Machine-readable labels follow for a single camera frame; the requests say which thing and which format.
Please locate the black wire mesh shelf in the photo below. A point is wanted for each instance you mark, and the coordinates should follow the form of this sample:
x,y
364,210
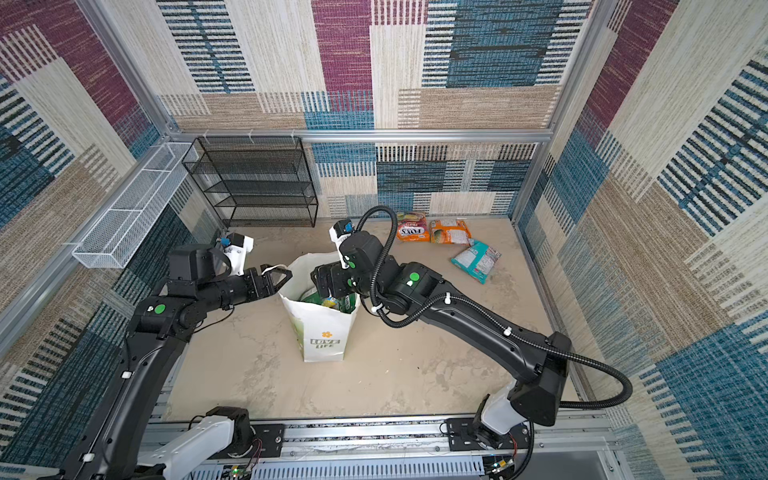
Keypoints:
x,y
254,180

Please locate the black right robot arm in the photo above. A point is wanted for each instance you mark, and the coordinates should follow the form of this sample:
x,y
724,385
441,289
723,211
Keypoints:
x,y
404,293

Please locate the white wire mesh basket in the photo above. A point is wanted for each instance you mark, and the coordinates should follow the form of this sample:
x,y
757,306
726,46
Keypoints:
x,y
116,236

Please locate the teal white snack packet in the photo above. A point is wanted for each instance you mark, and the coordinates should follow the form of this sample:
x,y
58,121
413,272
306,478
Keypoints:
x,y
477,260

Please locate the green snack bag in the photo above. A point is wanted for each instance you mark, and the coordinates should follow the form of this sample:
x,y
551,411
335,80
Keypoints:
x,y
346,304

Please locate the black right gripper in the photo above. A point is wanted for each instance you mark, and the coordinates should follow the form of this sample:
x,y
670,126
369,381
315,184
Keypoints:
x,y
336,273

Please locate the orange snack bag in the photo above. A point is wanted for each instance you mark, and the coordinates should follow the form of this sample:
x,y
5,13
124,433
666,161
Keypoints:
x,y
449,231

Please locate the orange Fox's candy bag back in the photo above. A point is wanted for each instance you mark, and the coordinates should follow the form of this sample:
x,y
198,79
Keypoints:
x,y
412,227

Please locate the white floral paper bag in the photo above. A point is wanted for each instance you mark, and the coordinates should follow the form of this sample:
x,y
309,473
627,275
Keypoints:
x,y
322,333

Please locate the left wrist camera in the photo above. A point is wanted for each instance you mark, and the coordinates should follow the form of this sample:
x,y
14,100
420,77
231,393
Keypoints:
x,y
236,247

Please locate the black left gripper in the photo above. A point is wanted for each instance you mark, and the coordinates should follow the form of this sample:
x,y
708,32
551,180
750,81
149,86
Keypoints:
x,y
266,287

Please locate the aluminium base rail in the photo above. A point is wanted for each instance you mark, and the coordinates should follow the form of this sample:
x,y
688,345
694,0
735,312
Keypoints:
x,y
580,445

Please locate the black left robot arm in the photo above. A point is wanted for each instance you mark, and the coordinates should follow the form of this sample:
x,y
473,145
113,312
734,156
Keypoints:
x,y
200,280

